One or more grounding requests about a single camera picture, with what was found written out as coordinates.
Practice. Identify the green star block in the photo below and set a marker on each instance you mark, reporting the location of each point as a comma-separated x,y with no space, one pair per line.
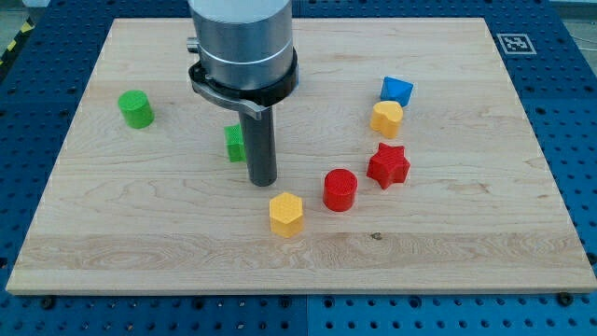
234,143

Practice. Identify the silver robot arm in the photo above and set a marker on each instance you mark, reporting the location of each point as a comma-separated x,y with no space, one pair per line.
244,44

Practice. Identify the red star block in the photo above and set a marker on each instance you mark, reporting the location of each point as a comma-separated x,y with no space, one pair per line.
388,165

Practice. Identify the red cylinder block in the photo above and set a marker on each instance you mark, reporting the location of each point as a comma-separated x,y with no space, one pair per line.
340,186

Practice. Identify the yellow hexagon block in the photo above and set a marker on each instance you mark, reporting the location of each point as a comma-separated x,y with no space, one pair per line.
286,214

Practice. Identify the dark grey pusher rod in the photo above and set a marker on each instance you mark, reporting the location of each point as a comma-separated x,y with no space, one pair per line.
259,148

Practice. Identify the yellow heart block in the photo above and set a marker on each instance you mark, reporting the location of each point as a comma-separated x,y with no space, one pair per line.
386,118

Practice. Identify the wooden board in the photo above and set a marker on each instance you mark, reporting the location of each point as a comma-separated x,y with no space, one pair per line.
162,211

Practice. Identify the blue diamond block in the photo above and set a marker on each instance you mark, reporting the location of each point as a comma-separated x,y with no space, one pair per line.
397,90

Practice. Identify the green cylinder block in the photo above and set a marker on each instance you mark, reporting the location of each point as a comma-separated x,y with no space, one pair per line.
136,109

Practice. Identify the white fiducial marker tag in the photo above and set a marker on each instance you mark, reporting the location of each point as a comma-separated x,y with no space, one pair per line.
516,44

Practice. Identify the black mounting flange with bracket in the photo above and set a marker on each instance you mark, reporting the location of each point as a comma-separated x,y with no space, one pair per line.
249,102

